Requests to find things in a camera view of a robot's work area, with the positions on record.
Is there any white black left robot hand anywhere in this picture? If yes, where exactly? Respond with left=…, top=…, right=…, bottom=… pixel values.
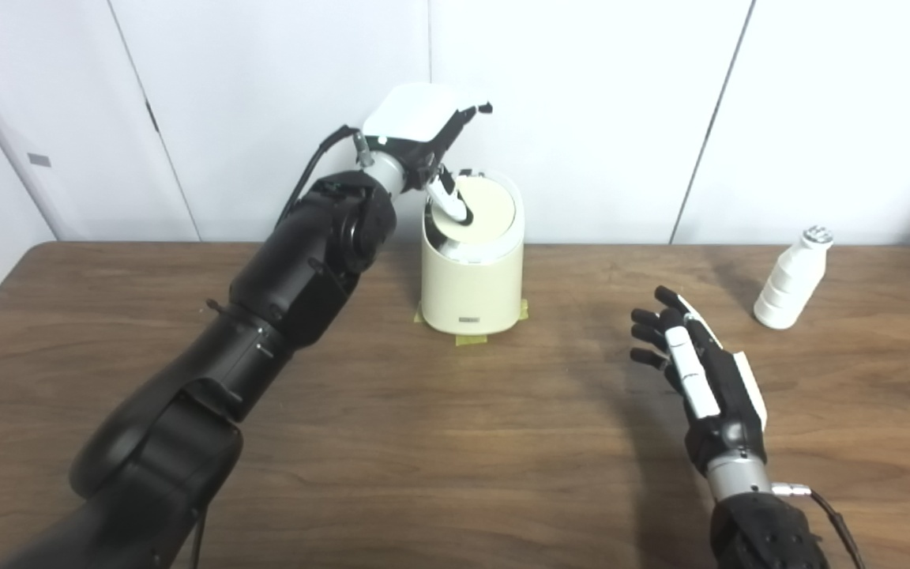
left=360, top=82, right=494, bottom=226

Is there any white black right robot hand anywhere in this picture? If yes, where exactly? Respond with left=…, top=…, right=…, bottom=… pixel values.
left=629, top=286, right=769, bottom=475

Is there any small white plastic bottle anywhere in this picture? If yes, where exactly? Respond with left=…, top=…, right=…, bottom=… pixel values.
left=753, top=226, right=834, bottom=330

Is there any cream round bin lid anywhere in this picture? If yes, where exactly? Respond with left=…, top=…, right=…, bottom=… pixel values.
left=431, top=175, right=517, bottom=244

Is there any cream-colored cylindrical bin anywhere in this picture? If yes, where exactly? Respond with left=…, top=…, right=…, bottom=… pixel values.
left=420, top=170, right=525, bottom=334

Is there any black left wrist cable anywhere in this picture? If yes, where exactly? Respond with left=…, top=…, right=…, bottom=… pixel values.
left=276, top=125, right=369, bottom=230

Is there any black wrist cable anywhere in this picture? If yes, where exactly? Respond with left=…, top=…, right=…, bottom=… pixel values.
left=771, top=484, right=867, bottom=569
left=276, top=125, right=369, bottom=230

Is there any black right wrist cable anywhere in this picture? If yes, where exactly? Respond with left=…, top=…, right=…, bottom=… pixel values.
left=771, top=484, right=867, bottom=569

